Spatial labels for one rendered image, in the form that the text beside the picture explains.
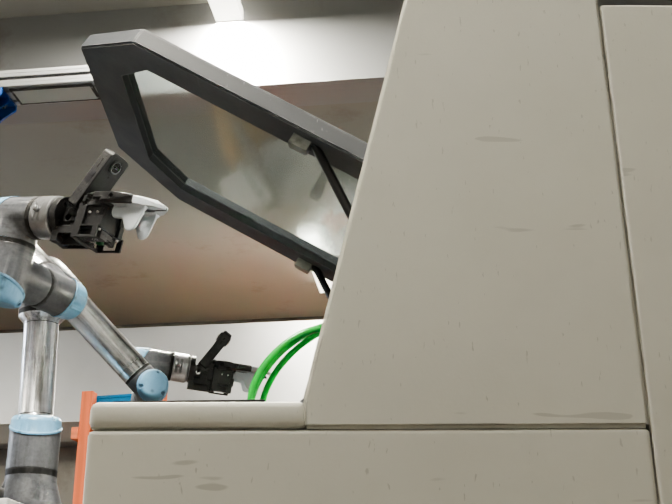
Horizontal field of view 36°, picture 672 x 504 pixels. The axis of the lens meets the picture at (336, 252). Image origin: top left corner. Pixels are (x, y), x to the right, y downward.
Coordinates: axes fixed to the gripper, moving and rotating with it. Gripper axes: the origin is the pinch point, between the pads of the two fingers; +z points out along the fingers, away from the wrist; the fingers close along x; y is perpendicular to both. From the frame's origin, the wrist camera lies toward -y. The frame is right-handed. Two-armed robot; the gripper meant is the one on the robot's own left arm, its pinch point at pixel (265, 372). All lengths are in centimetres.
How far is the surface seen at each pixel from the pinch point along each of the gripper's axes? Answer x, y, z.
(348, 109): -230, -178, 55
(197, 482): 164, 35, -27
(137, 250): -456, -137, -42
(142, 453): 163, 33, -33
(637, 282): 171, 8, 16
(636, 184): 169, -3, 16
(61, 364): -392, -42, -75
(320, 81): -129, -144, 23
